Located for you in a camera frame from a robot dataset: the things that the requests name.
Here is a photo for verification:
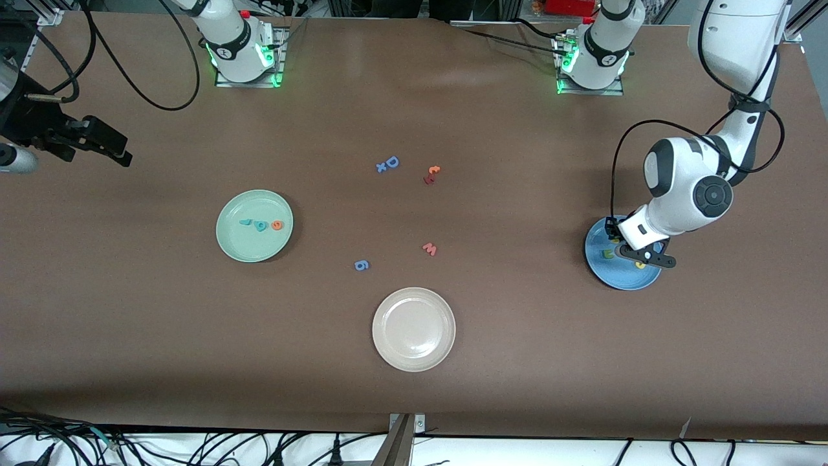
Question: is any pale green plate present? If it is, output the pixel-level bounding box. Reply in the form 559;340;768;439
216;190;294;263

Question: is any black background box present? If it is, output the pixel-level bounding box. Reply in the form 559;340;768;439
328;0;446;20

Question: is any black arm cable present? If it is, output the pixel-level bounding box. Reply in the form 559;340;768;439
610;0;787;224
26;0;201;112

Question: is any blue plate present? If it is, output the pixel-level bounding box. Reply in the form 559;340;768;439
585;216;664;291

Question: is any black floor cable bundle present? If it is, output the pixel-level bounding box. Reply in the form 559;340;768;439
0;408;130;466

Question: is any red background box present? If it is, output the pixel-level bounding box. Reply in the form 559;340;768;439
545;0;599;17

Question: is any aluminium frame corner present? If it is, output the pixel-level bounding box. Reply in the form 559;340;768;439
779;0;808;45

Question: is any metal table edge bracket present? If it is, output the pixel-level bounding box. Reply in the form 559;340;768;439
372;413;426;466

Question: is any black tabletop cable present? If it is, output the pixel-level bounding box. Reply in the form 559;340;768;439
453;18;565;52

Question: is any metal left arm base mount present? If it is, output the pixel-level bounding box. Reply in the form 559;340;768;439
556;36;625;96

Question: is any metal right arm base mount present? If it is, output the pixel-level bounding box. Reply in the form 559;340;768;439
215;26;287;88

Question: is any aluminium frame profile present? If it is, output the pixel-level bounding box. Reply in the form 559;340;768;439
29;0;65;27

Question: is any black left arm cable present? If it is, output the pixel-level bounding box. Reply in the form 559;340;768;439
610;0;787;224

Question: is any beige white plate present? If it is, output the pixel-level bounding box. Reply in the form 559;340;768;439
372;287;456;372

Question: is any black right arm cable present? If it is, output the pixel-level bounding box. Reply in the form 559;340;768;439
26;0;201;112

